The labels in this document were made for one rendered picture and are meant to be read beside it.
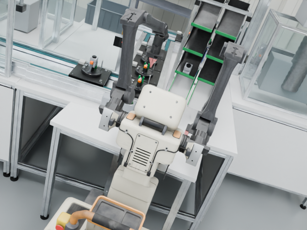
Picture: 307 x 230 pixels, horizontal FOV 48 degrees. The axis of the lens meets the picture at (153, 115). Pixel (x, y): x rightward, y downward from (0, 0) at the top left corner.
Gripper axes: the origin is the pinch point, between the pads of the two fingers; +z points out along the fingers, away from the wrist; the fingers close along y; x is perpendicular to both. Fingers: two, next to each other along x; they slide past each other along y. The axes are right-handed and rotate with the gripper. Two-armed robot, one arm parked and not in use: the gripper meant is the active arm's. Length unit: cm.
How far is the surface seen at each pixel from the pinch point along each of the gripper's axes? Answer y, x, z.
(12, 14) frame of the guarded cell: 86, 1, -6
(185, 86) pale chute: -25.5, -18.4, 15.7
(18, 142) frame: 75, 8, 84
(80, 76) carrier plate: 43, -8, 27
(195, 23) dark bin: -17.8, -16.1, -28.0
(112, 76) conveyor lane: 25.0, -27.7, 30.4
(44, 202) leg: 43, 33, 106
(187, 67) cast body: -21.9, -11.0, -1.4
